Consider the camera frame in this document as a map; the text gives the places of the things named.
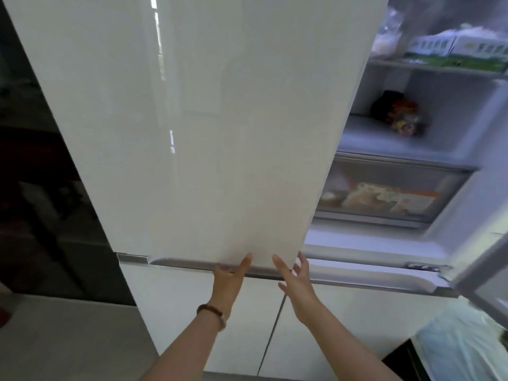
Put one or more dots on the person's left hand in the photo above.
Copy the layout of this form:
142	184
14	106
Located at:
224	289

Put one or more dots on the person's right hand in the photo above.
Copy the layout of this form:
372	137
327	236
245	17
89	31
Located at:
301	293

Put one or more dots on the person's left thumb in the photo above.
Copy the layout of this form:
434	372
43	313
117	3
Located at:
244	265

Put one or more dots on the person's right thumb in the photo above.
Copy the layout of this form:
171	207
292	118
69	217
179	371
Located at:
282	288

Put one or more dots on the large glossy white refrigerator door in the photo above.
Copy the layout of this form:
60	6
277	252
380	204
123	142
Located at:
198	115

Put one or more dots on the person's left forearm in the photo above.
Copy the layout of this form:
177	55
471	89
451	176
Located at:
186	349

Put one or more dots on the person's right forearm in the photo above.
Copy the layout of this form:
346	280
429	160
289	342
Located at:
341	345

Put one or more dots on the white lower refrigerator door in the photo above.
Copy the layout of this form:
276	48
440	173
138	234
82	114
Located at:
174	309
357	317

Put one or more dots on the orange packaged food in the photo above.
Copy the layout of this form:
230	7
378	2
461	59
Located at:
389	199

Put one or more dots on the clear refrigerator drawer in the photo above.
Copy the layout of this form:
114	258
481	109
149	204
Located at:
397	170

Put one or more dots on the light blue plastic bag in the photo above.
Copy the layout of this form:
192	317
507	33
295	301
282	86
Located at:
464	345

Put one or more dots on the open refrigerator door with shelf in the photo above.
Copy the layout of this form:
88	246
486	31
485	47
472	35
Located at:
482	281

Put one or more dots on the dark glossy cabinet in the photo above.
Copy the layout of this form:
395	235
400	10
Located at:
47	194

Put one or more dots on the dark colourful snack packet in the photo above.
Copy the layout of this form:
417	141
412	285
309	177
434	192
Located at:
401	113

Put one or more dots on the white refrigerator body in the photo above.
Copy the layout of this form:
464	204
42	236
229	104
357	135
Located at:
456	115

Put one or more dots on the glass refrigerator shelf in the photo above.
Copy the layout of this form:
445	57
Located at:
432	68

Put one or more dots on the clear plastic food bag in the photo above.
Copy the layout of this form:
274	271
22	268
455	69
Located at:
387	39

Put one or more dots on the green and white carton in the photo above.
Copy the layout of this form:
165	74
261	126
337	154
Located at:
480	53
430	49

